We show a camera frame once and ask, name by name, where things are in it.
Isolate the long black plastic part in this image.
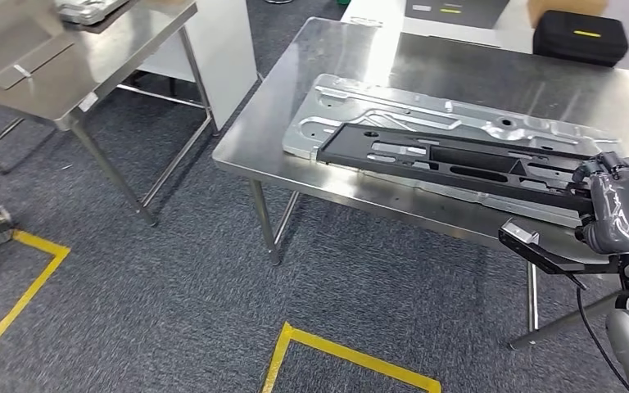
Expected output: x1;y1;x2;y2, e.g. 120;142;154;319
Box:
315;122;598;215

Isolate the stainless steel workbench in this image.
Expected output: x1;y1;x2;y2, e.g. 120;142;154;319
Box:
211;16;629;351

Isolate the black case with yellow label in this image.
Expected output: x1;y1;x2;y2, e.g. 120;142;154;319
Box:
532;9;629;69

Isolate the cardboard box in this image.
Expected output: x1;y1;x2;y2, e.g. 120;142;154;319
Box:
527;0;609;28

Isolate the dark grey flat box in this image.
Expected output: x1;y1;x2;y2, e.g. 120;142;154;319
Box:
404;0;511;31

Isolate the large stamped aluminium panel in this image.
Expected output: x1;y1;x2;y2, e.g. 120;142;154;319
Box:
282;73;622;229

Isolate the white desk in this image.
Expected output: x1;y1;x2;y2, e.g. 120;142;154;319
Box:
342;0;629;83

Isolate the white cabinet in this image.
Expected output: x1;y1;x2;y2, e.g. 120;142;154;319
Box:
138;0;259;116

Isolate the stainless steel side table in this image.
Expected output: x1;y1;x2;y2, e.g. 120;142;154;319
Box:
0;0;222;229

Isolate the light grey metal panel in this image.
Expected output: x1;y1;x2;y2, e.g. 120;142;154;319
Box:
53;0;131;27

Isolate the flat steel plate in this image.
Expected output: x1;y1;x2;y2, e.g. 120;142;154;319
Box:
0;33;77;92

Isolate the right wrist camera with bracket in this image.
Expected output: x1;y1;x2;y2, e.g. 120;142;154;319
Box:
497;216;625;291

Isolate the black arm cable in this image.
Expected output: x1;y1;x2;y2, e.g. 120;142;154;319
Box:
574;284;629;393

